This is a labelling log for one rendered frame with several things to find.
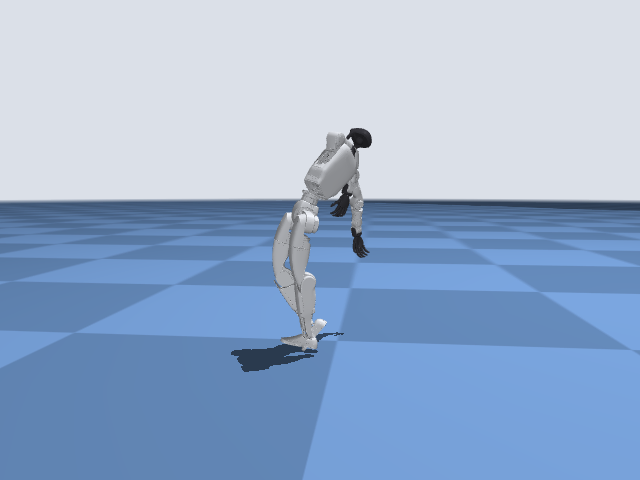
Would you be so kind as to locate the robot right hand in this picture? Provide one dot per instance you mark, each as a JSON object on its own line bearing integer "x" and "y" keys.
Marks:
{"x": 358, "y": 245}

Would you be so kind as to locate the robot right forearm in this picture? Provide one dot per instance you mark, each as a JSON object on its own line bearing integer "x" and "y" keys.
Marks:
{"x": 356, "y": 219}

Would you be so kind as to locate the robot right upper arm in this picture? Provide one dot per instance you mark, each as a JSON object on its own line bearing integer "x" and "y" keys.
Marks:
{"x": 357, "y": 200}

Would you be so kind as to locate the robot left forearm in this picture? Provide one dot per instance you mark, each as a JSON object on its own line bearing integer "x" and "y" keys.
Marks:
{"x": 352, "y": 181}

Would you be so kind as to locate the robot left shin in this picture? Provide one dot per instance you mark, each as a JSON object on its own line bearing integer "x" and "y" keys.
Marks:
{"x": 305, "y": 302}

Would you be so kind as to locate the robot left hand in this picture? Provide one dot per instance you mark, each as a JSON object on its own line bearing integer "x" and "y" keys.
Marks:
{"x": 343, "y": 203}

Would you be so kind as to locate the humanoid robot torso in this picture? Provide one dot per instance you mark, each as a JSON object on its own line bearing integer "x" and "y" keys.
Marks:
{"x": 332, "y": 170}

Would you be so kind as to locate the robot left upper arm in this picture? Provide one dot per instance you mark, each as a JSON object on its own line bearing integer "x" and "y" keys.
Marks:
{"x": 336, "y": 139}

